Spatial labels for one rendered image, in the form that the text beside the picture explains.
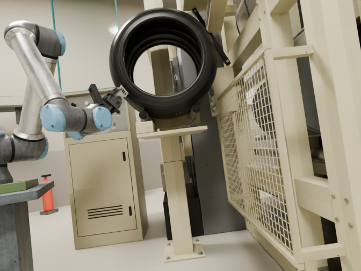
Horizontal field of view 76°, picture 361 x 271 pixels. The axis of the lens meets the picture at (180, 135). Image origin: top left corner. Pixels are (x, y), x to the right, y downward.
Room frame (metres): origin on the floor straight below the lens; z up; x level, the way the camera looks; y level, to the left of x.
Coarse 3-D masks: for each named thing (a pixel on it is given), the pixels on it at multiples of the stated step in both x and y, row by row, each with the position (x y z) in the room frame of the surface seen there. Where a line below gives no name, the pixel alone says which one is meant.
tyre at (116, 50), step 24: (144, 24) 1.21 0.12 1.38; (168, 24) 1.39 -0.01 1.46; (192, 24) 1.20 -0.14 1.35; (120, 48) 1.18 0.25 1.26; (144, 48) 1.47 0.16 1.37; (192, 48) 1.48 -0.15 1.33; (120, 72) 1.18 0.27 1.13; (144, 96) 1.19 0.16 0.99; (168, 96) 1.19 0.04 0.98; (192, 96) 1.20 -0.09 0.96
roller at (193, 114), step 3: (195, 105) 1.21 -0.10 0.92; (198, 105) 1.21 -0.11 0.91; (192, 108) 1.21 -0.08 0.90; (195, 108) 1.21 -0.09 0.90; (198, 108) 1.21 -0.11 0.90; (192, 111) 1.23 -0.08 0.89; (195, 111) 1.20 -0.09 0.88; (198, 111) 1.21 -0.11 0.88; (189, 114) 1.41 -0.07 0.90; (192, 114) 1.29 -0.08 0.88; (195, 114) 1.26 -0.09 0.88; (189, 117) 1.47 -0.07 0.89; (192, 117) 1.40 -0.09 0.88
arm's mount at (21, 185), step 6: (24, 180) 1.33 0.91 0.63; (30, 180) 1.19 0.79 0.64; (36, 180) 1.32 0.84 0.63; (0, 186) 1.07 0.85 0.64; (6, 186) 1.07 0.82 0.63; (12, 186) 1.08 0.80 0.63; (18, 186) 1.09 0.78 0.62; (24, 186) 1.10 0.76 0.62; (30, 186) 1.18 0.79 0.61; (0, 192) 1.07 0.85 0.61; (6, 192) 1.07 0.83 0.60
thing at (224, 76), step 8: (216, 72) 1.51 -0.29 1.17; (224, 72) 1.52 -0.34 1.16; (232, 72) 1.52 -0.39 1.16; (216, 80) 1.51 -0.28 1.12; (224, 80) 1.51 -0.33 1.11; (232, 80) 1.52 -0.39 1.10; (216, 88) 1.51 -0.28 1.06; (224, 88) 1.51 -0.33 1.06; (232, 88) 1.52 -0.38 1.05; (216, 96) 1.51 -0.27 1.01; (224, 96) 1.51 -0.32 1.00; (216, 104) 1.51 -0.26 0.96; (224, 104) 1.51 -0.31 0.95; (232, 104) 1.52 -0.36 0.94; (216, 112) 1.51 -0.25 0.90; (224, 112) 1.70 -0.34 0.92; (232, 112) 1.66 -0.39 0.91
